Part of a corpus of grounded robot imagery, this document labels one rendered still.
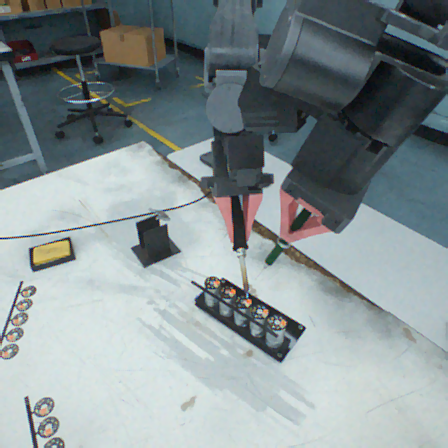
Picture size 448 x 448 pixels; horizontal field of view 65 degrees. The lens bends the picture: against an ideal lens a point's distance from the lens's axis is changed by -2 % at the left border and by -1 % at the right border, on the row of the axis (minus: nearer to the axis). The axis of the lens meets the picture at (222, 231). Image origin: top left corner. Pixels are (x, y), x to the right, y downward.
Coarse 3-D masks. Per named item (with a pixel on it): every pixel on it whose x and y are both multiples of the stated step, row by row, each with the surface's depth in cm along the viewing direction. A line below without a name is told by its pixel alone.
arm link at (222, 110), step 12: (216, 72) 41; (228, 72) 41; (240, 72) 41; (204, 84) 49; (216, 84) 41; (228, 84) 41; (240, 84) 41; (216, 96) 41; (228, 96) 41; (216, 108) 41; (228, 108) 41; (216, 120) 42; (228, 120) 42; (240, 120) 42; (228, 132) 42; (240, 132) 44
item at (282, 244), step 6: (300, 210) 37; (306, 210) 36; (300, 216) 37; (306, 216) 36; (294, 222) 38; (300, 222) 37; (294, 228) 38; (300, 228) 38; (282, 240) 40; (276, 246) 41; (282, 246) 40; (288, 246) 40; (270, 252) 42; (276, 252) 41; (282, 252) 41; (270, 258) 42; (276, 258) 42; (270, 264) 43
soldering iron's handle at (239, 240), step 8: (232, 200) 56; (232, 208) 56; (240, 208) 56; (232, 216) 55; (240, 216) 55; (232, 224) 55; (240, 224) 54; (240, 232) 54; (240, 240) 53; (232, 248) 54
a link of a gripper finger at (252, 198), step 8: (216, 184) 49; (224, 184) 49; (232, 184) 50; (216, 192) 50; (224, 192) 50; (232, 192) 50; (240, 192) 50; (248, 192) 50; (256, 192) 50; (248, 200) 51; (256, 200) 50; (248, 208) 51; (256, 208) 51; (248, 216) 52; (248, 224) 53; (248, 232) 53; (248, 240) 54
